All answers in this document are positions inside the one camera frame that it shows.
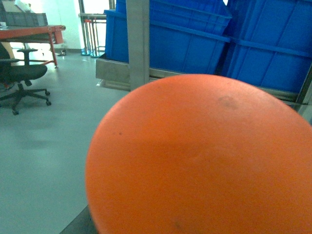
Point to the blue plastic bin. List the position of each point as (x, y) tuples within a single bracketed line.
[(187, 36), (271, 43)]

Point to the red metal workbench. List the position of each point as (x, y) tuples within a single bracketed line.
[(51, 34)]

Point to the grey plastic crate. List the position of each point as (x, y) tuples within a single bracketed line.
[(24, 19)]

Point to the blue plastic bin right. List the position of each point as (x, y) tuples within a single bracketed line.
[(271, 43)]

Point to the blue plastic bin left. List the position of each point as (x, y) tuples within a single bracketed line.
[(187, 36)]

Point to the black office chair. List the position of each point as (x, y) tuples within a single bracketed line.
[(21, 74)]

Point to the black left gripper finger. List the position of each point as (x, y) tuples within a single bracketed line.
[(81, 224)]

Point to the steel barrier posts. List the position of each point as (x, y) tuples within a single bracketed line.
[(89, 24)]

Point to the stainless steel rack frame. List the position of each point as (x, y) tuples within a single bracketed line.
[(137, 72)]

